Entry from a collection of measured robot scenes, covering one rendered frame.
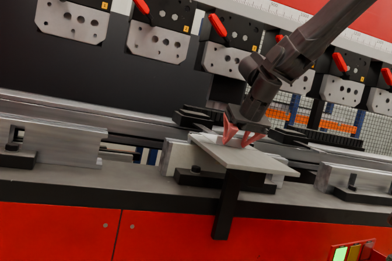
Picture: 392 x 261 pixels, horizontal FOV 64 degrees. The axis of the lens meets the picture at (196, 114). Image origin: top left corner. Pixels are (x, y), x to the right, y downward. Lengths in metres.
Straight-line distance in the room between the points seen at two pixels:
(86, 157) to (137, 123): 0.30
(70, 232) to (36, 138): 0.23
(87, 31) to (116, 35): 0.56
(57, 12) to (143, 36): 0.19
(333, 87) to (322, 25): 0.41
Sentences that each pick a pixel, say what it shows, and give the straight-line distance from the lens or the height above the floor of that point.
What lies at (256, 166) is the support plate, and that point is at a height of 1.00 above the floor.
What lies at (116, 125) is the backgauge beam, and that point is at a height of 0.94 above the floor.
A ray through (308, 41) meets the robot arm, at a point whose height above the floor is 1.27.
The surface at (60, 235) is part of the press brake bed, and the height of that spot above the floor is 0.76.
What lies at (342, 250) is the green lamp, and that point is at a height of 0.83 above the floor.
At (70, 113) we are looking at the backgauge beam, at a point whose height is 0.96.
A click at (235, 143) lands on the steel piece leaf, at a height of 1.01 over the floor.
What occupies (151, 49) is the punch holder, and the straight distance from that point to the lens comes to 0.79.
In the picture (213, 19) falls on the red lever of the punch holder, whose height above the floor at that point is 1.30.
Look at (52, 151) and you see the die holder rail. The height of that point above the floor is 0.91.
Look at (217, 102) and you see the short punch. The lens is 0.90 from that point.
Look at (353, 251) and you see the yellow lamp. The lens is 0.94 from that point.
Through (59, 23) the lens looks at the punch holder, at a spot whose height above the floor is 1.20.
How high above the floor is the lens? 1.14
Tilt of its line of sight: 6 degrees down
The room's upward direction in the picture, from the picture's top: 13 degrees clockwise
